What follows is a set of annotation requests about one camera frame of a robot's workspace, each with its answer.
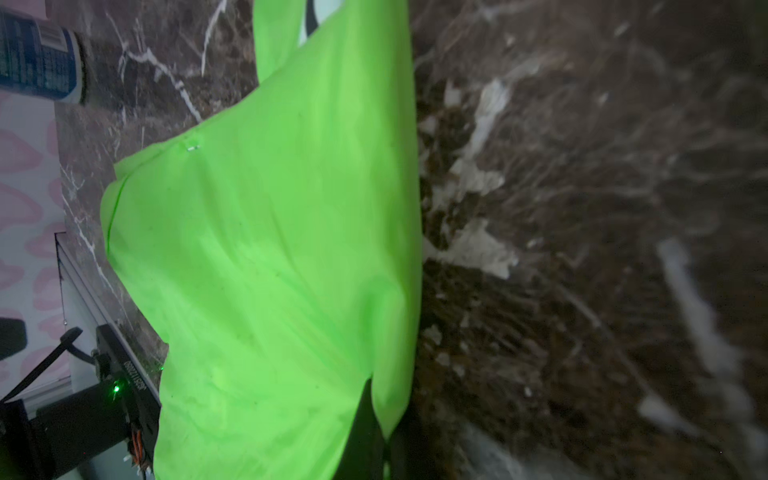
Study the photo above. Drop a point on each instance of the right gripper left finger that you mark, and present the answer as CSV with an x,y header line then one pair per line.
x,y
363,455

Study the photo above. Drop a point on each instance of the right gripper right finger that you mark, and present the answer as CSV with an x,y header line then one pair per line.
x,y
410,455

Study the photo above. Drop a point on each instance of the green raincoat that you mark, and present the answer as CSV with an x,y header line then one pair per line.
x,y
275,248

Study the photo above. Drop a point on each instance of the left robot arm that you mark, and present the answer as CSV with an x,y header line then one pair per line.
x,y
64,434

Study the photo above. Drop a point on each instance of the blue lid pen canister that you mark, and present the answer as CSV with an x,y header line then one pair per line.
x,y
40,59

